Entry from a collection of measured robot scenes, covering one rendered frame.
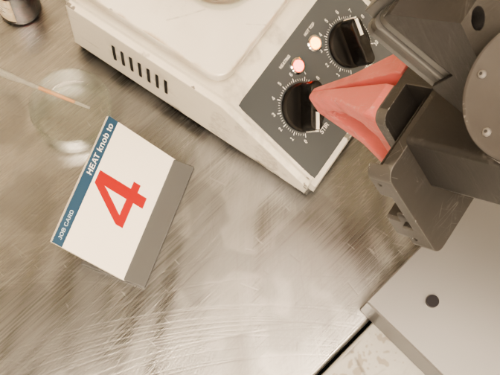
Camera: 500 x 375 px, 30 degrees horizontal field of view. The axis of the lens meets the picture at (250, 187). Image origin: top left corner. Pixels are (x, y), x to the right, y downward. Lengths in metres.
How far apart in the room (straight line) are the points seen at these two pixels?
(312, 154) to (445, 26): 0.27
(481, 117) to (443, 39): 0.04
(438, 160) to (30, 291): 0.31
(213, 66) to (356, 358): 0.21
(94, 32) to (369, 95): 0.23
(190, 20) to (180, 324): 0.19
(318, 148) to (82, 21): 0.17
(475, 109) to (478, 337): 0.29
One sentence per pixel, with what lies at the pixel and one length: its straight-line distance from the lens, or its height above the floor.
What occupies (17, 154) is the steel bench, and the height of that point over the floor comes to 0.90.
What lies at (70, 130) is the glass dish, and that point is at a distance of 0.65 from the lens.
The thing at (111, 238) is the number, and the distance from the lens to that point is 0.61.
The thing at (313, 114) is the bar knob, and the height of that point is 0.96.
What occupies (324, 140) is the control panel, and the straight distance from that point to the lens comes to 0.61.
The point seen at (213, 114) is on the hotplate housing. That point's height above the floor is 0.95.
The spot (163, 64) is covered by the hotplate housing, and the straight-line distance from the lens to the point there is 0.60.
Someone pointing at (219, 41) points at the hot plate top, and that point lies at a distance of 0.58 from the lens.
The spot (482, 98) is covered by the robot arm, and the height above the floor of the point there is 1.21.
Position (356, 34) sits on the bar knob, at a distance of 0.61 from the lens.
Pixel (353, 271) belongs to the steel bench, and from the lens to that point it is 0.63.
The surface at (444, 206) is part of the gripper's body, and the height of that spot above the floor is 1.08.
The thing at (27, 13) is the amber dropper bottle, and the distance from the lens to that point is 0.68.
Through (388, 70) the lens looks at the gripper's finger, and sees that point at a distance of 0.46.
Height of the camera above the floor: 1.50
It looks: 72 degrees down
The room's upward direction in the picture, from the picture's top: 11 degrees clockwise
